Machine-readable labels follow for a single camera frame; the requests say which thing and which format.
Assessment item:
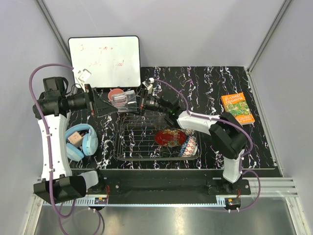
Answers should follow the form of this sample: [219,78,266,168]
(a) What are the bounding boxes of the red floral plate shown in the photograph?
[155,129,187,147]

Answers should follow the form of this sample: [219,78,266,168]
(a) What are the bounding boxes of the light blue headphones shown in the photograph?
[65,123,98,162]

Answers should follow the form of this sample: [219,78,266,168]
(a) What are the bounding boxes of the blue and red patterned bowl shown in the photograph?
[179,136,198,157]

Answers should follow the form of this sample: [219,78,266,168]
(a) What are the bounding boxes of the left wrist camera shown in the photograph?
[72,69,91,90]

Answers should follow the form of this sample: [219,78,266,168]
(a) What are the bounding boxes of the white dry-erase board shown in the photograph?
[68,35,141,88]

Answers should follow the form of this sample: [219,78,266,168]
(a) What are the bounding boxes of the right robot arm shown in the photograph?
[127,89,251,194]

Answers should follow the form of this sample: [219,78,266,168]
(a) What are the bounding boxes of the orange paperback book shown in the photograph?
[221,93,255,125]

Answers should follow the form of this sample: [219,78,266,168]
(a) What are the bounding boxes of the black wire dish rack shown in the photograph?
[114,114,201,161]

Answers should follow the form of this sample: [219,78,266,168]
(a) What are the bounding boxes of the clear plastic tumbler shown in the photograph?
[112,90,136,113]

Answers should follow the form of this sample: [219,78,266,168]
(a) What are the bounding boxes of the brown patterned bowl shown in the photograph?
[181,129,195,136]

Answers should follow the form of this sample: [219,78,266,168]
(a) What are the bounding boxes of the pink power adapter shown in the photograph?
[68,132,83,148]

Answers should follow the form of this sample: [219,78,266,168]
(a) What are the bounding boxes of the clear glass plate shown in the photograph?
[153,115,169,130]

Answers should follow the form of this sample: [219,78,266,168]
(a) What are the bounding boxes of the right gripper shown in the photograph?
[120,89,169,116]

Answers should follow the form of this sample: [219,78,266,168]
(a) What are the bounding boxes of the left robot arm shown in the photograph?
[33,77,117,204]

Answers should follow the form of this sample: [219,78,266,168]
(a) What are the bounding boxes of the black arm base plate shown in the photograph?
[97,169,251,195]

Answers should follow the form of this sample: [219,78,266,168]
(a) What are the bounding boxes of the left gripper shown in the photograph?
[67,83,118,117]

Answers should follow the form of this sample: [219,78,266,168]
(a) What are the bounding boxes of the pink plastic cup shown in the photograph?
[108,88,124,100]

